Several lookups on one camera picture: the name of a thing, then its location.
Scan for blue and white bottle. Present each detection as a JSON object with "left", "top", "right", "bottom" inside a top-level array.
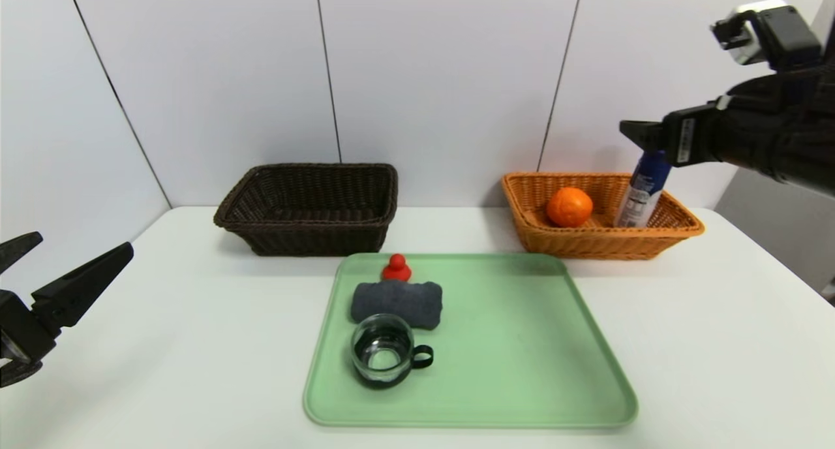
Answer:
[{"left": 614, "top": 150, "right": 673, "bottom": 228}]

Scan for grey rolled towel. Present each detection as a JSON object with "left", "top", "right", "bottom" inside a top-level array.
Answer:
[{"left": 350, "top": 280, "right": 444, "bottom": 331}]

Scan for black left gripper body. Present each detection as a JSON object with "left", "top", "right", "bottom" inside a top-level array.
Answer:
[{"left": 0, "top": 289, "right": 62, "bottom": 388}]

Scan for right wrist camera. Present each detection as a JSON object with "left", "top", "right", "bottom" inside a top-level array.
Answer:
[{"left": 711, "top": 0, "right": 823, "bottom": 69}]

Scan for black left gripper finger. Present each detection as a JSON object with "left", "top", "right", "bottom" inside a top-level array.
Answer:
[
  {"left": 0, "top": 231, "right": 44, "bottom": 275},
  {"left": 31, "top": 241, "right": 134, "bottom": 337}
]

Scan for light green plastic tray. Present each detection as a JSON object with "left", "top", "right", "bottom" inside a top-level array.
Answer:
[{"left": 303, "top": 253, "right": 639, "bottom": 429}]

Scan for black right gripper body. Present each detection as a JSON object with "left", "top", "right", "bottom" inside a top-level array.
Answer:
[{"left": 661, "top": 78, "right": 790, "bottom": 182}]

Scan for orange wicker basket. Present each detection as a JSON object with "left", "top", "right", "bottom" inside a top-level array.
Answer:
[{"left": 500, "top": 172, "right": 705, "bottom": 260}]

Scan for glass cup with black holder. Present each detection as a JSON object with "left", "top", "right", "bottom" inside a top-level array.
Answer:
[{"left": 350, "top": 314, "right": 434, "bottom": 390}]

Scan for dark brown wicker basket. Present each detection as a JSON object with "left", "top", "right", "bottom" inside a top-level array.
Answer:
[{"left": 213, "top": 163, "right": 399, "bottom": 257}]

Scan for red rubber duck toy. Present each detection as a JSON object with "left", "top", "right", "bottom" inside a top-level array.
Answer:
[{"left": 382, "top": 254, "right": 412, "bottom": 282}]

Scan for orange fruit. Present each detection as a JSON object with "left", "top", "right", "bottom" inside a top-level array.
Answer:
[{"left": 546, "top": 187, "right": 594, "bottom": 228}]

